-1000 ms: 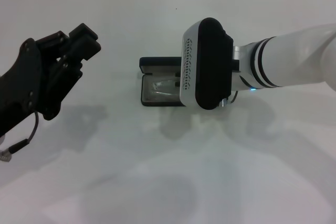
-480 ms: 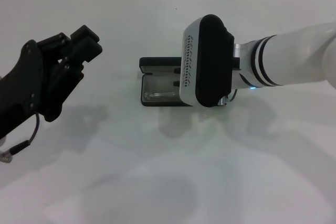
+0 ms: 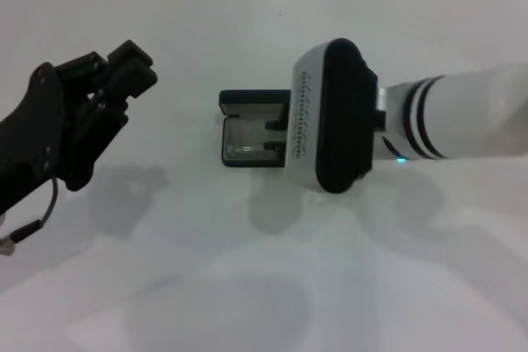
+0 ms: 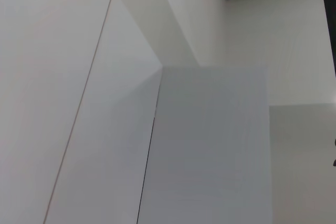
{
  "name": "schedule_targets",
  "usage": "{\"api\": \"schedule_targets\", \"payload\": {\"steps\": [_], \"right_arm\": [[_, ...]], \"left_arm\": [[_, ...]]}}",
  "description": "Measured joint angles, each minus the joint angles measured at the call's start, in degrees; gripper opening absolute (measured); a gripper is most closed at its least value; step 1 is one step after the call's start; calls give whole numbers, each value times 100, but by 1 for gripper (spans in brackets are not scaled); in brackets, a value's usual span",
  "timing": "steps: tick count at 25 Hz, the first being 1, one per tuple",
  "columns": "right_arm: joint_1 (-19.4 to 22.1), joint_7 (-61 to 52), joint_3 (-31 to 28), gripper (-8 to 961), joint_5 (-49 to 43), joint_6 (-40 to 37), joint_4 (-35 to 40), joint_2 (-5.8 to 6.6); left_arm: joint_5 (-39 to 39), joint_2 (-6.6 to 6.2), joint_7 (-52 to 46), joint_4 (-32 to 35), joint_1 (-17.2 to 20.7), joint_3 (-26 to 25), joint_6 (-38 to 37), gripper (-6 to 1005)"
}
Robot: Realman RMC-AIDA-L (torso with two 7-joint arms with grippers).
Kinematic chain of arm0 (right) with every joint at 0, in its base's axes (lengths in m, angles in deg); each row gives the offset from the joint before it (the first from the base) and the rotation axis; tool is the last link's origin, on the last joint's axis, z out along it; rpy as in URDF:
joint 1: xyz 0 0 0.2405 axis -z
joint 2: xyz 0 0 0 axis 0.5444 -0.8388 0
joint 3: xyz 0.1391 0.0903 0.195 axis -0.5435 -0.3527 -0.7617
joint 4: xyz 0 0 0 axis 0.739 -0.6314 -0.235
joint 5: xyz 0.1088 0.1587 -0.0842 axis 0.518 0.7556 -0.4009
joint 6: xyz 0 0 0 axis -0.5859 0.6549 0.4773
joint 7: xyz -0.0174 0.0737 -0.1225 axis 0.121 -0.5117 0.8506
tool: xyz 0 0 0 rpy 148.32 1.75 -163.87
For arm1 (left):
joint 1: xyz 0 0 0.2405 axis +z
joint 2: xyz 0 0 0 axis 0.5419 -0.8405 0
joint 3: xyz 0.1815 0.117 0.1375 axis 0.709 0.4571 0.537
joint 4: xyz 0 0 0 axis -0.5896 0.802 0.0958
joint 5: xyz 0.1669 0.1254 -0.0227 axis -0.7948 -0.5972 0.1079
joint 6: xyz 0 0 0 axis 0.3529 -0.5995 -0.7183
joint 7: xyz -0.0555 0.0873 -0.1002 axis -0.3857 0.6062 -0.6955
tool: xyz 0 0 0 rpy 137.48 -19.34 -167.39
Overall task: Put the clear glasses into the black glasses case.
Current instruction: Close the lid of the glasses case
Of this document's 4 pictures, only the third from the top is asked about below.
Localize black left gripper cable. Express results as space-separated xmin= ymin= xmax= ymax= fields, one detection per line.
xmin=0 ymin=176 xmax=62 ymax=257

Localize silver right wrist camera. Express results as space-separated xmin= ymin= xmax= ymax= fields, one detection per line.
xmin=284 ymin=37 xmax=380 ymax=195

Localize black glasses case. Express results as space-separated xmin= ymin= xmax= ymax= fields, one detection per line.
xmin=217 ymin=88 xmax=297 ymax=171

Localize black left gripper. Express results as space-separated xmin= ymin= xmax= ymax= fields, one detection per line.
xmin=0 ymin=40 xmax=160 ymax=216

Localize clear white-framed glasses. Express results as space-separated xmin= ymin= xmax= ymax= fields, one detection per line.
xmin=225 ymin=120 xmax=285 ymax=160

